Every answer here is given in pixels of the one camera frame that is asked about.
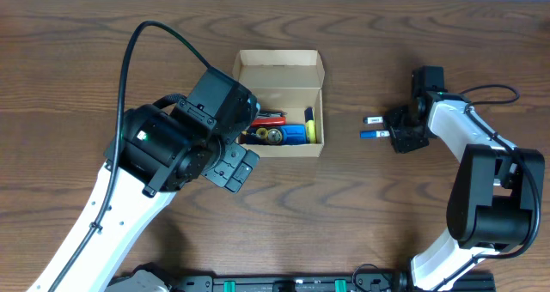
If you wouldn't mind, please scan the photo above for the black capped white marker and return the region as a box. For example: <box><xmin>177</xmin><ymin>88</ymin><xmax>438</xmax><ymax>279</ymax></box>
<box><xmin>364</xmin><ymin>116</ymin><xmax>383</xmax><ymax>125</ymax></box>

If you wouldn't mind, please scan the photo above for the blue capped white marker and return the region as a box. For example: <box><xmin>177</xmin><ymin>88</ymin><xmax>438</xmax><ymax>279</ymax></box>
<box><xmin>360</xmin><ymin>131</ymin><xmax>390</xmax><ymax>139</ymax></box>

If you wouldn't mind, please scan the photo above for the red stapler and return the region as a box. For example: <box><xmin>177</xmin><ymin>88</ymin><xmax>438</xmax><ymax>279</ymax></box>
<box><xmin>251</xmin><ymin>111</ymin><xmax>286</xmax><ymax>127</ymax></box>

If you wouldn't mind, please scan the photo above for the blue plastic staple remover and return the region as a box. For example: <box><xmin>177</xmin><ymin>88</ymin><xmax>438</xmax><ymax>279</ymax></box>
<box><xmin>241</xmin><ymin>125</ymin><xmax>309</xmax><ymax>146</ymax></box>

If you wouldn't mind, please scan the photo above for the yellow highlighter pen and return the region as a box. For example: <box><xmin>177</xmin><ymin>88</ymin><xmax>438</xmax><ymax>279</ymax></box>
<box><xmin>304</xmin><ymin>106</ymin><xmax>317</xmax><ymax>143</ymax></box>

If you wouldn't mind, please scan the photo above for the brown cardboard box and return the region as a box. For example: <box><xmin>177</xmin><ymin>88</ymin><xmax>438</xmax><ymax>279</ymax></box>
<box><xmin>232</xmin><ymin>50</ymin><xmax>325</xmax><ymax>157</ymax></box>

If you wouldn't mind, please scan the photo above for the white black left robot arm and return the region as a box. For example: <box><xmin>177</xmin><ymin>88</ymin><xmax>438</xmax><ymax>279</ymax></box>
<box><xmin>30</xmin><ymin>68</ymin><xmax>260</xmax><ymax>291</ymax></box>

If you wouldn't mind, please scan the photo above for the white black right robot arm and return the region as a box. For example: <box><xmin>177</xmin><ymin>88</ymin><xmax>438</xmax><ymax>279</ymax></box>
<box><xmin>383</xmin><ymin>66</ymin><xmax>545</xmax><ymax>291</ymax></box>

